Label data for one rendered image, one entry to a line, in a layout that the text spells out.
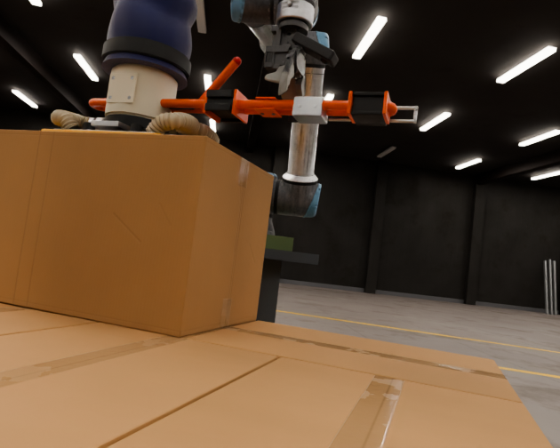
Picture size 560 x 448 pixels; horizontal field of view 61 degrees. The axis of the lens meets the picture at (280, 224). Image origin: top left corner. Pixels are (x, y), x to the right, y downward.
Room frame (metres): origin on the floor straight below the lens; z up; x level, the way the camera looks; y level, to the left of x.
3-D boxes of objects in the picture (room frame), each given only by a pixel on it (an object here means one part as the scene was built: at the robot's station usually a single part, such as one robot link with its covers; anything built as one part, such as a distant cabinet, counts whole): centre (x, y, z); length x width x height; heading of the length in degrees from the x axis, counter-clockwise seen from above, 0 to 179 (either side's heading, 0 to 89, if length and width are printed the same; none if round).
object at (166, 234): (1.21, 0.38, 0.74); 0.60 x 0.40 x 0.40; 70
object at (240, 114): (1.14, 0.16, 1.07); 0.10 x 0.08 x 0.06; 161
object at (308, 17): (1.10, 0.02, 1.30); 0.10 x 0.09 x 0.05; 161
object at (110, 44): (1.22, 0.40, 1.19); 0.23 x 0.23 x 0.04
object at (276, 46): (1.10, 0.03, 1.21); 0.09 x 0.08 x 0.12; 71
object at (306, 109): (1.07, -0.04, 1.06); 0.07 x 0.07 x 0.04; 71
